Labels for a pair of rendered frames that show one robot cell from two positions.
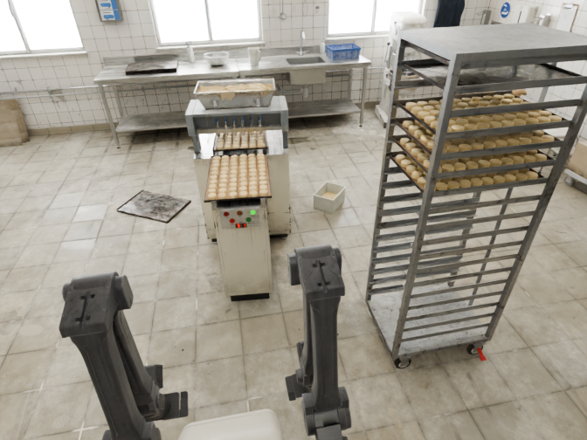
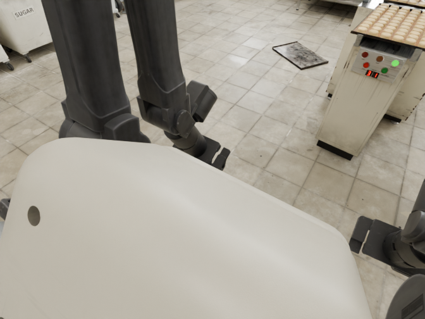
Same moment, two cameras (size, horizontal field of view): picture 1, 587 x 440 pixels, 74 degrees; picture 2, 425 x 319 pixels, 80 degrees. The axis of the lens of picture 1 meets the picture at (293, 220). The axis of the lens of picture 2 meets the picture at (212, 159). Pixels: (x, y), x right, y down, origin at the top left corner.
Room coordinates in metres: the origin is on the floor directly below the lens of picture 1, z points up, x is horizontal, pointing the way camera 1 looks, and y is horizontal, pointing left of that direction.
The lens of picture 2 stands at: (0.33, 0.07, 1.49)
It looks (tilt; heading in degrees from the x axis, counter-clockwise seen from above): 48 degrees down; 43
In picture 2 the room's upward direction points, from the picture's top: straight up
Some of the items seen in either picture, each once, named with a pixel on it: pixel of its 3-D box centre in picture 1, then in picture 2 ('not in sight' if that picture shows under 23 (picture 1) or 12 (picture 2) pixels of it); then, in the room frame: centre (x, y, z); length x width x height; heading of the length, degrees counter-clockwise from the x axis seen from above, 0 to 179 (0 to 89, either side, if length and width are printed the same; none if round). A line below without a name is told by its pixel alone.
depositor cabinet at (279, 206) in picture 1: (246, 167); (399, 45); (3.33, 0.43, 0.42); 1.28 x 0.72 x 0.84; 5
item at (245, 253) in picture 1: (245, 225); (370, 87); (2.35, 0.35, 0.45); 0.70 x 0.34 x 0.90; 5
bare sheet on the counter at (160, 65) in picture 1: (152, 65); not in sight; (5.15, 1.72, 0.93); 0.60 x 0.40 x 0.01; 101
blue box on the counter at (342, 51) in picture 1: (342, 51); not in sight; (5.59, -0.71, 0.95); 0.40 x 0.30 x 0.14; 103
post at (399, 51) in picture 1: (381, 195); not in sight; (1.88, -0.50, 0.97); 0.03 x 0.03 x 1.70; 11
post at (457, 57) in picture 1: (417, 244); not in sight; (1.44, -0.58, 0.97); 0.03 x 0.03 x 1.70; 11
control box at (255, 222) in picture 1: (240, 216); (377, 64); (1.99, 0.33, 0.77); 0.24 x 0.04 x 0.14; 95
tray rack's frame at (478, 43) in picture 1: (450, 216); not in sight; (1.71, -0.84, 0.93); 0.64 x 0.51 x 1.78; 101
